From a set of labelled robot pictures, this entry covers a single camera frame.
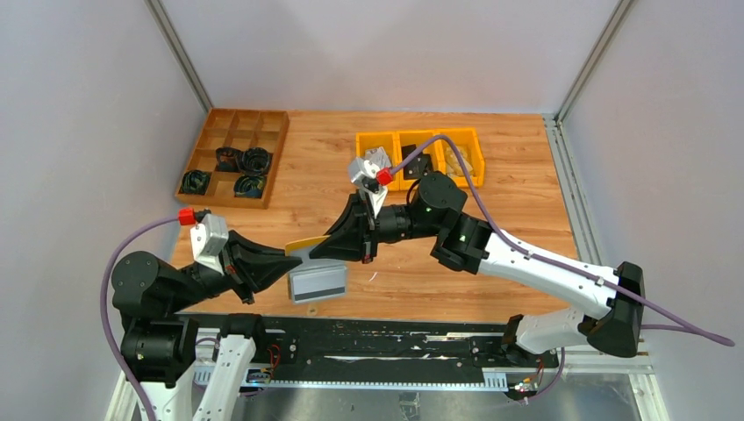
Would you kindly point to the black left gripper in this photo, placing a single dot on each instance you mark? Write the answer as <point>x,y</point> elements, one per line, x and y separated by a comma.
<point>248,265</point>

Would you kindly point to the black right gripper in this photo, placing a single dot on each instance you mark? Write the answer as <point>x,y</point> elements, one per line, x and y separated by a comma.
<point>346,240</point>

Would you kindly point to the yellow leather card holder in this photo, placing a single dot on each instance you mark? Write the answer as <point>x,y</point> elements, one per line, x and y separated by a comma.
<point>301,248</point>

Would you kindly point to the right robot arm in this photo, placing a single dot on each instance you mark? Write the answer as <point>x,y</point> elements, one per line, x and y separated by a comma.
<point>604,311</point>

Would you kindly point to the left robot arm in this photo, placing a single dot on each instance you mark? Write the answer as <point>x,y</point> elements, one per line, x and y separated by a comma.
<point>158,352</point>

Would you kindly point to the cards in left bin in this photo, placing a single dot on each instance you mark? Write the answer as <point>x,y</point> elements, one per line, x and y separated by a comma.
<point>378,156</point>

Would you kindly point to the black card holder in bin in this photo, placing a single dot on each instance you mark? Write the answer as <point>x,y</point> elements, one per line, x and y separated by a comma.
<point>421,165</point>

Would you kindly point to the tan card holder in bin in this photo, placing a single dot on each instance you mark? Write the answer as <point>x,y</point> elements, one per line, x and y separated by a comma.
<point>459,161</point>

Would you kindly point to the rolled dark blue tie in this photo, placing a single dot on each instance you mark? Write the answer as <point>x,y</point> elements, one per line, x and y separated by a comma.
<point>249,186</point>

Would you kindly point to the right yellow bin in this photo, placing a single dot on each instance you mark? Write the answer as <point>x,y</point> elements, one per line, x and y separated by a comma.
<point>468,145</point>

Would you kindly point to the wooden compartment tray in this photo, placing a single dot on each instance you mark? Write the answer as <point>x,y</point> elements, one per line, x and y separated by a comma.
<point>241,129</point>

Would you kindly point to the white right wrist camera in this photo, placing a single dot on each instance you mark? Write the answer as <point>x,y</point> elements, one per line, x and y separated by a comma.
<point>362,174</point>

